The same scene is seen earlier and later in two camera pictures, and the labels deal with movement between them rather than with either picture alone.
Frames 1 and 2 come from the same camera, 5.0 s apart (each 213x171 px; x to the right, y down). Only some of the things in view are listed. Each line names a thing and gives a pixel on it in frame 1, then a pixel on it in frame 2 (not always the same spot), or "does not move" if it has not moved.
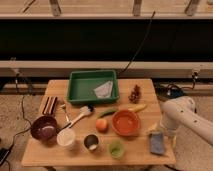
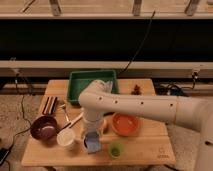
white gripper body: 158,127 -> 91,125
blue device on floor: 169,91 does not move
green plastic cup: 116,149 does not move
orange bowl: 126,122 does not move
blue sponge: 157,143 -> 92,142
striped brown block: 49,105 does not move
